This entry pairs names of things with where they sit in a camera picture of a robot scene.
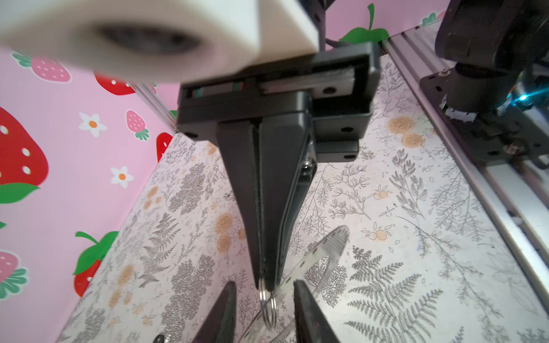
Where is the aluminium corner post left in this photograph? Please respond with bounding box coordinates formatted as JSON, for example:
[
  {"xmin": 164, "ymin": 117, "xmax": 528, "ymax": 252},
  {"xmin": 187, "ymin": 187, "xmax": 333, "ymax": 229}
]
[{"xmin": 130, "ymin": 82, "xmax": 177, "ymax": 133}]

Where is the small split key ring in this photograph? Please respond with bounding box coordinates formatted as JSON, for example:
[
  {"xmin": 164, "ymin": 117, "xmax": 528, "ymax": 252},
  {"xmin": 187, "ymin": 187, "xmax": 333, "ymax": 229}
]
[{"xmin": 256, "ymin": 277, "xmax": 280, "ymax": 331}]

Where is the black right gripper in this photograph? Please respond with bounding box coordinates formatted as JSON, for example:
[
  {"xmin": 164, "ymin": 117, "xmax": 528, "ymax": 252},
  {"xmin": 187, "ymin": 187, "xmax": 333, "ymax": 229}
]
[{"xmin": 176, "ymin": 42, "xmax": 380, "ymax": 291}]

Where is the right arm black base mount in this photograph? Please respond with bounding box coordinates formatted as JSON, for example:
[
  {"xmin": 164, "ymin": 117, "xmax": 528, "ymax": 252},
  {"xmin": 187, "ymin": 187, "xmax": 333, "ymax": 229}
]
[{"xmin": 420, "ymin": 73, "xmax": 548, "ymax": 169}]

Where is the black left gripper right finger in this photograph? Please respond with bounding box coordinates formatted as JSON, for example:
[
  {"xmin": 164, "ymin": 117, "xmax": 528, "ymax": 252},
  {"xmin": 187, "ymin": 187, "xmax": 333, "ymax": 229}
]
[{"xmin": 293, "ymin": 280, "xmax": 340, "ymax": 343}]

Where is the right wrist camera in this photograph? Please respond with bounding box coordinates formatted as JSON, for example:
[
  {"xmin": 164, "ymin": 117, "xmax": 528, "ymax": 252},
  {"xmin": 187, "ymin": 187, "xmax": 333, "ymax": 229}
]
[{"xmin": 1, "ymin": 0, "xmax": 323, "ymax": 83}]

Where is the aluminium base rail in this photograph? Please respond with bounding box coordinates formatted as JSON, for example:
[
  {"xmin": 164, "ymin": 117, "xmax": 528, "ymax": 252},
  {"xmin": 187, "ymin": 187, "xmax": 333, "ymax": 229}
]
[{"xmin": 382, "ymin": 23, "xmax": 548, "ymax": 308}]

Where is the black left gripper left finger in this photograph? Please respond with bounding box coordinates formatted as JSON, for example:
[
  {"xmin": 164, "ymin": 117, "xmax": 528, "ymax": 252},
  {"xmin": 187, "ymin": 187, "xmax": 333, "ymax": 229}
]
[{"xmin": 193, "ymin": 281, "xmax": 237, "ymax": 343}]

